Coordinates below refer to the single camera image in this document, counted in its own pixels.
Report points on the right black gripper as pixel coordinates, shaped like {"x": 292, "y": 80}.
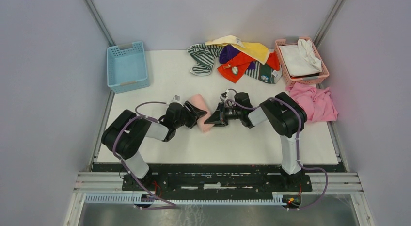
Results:
{"x": 215, "y": 119}

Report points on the orange towel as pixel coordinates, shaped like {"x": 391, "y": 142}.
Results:
{"x": 235, "y": 72}

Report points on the yellow towel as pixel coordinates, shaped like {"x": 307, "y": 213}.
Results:
{"x": 253, "y": 49}

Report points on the white cable duct rail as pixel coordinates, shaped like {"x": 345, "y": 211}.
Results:
{"x": 142, "y": 199}

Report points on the green white striped towel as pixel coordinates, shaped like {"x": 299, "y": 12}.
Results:
{"x": 204, "y": 56}

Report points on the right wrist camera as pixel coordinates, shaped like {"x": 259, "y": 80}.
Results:
{"x": 224, "y": 97}

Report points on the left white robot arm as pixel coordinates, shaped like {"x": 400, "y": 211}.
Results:
{"x": 125, "y": 134}

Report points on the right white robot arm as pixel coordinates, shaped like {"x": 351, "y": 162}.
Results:
{"x": 285, "y": 115}

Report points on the dark green striped towel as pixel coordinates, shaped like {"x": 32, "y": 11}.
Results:
{"x": 264, "y": 73}

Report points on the purple towel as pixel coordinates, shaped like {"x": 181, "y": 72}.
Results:
{"x": 229, "y": 54}

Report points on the pink plastic basket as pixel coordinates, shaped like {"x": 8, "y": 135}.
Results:
{"x": 309, "y": 79}

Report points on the bright pink cloth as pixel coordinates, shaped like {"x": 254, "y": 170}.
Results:
{"x": 317, "y": 103}

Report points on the blue plastic basket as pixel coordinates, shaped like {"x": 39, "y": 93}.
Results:
{"x": 126, "y": 67}

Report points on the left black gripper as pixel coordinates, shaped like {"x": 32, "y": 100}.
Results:
{"x": 197, "y": 113}

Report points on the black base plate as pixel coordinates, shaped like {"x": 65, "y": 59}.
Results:
{"x": 234, "y": 182}

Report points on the white cloth in basket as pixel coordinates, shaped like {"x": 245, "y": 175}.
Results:
{"x": 300, "y": 58}

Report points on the light pink towel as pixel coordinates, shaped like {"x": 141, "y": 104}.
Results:
{"x": 198, "y": 101}

